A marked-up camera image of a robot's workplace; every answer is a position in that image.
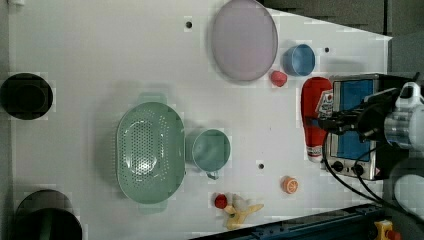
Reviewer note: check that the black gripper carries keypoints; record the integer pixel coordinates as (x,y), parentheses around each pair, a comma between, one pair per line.
(367,119)

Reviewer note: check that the blue bowl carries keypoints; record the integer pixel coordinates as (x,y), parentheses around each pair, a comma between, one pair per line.
(299,60)

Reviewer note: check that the red ketchup bottle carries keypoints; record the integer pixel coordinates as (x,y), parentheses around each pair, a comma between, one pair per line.
(311,95)

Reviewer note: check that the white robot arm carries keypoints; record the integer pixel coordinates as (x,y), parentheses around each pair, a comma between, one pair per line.
(394,116)

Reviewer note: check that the green mug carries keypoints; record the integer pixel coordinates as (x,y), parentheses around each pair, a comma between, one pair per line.
(209,150)

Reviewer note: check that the green plastic strainer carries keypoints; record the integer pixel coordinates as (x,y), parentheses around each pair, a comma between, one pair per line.
(150,153)

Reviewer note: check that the black round container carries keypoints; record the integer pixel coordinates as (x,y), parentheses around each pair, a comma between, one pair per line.
(46,215)

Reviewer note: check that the red green toy strawberry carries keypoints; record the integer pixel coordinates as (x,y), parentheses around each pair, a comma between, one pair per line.
(278,78)

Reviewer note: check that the peeled banana toy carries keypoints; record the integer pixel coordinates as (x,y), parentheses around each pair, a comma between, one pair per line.
(238,210)

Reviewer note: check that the grey round plate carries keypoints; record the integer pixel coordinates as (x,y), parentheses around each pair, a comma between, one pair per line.
(244,40)

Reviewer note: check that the blue metal rail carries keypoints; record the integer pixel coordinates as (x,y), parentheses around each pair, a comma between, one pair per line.
(363,222)

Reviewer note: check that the orange slice toy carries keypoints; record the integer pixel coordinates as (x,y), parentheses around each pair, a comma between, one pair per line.
(290,185)

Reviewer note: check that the black cylinder cup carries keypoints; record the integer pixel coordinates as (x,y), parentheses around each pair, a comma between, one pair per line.
(26,96)

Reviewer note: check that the small red toy strawberry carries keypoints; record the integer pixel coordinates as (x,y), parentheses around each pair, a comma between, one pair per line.
(220,201)

